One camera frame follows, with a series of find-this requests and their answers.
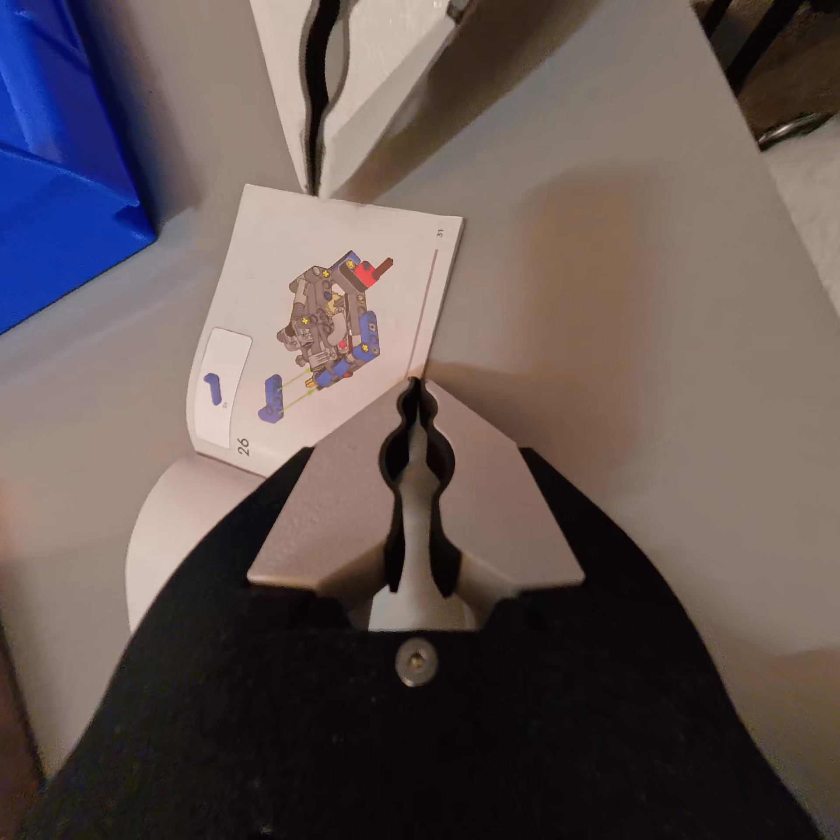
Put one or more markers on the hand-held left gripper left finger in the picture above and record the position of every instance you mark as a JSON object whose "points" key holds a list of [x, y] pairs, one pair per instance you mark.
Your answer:
{"points": [[315, 518]]}

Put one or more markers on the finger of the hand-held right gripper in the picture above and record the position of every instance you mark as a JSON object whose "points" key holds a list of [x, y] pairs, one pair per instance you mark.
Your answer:
{"points": [[394, 59], [282, 65]]}

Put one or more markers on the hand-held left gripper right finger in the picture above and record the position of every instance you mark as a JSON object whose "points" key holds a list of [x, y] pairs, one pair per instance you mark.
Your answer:
{"points": [[512, 525]]}

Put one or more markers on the lego instruction booklet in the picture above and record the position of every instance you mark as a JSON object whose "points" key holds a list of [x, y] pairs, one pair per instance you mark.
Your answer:
{"points": [[315, 249]]}

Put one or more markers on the large blue plastic bin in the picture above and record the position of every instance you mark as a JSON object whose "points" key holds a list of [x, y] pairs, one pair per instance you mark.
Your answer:
{"points": [[59, 197]]}

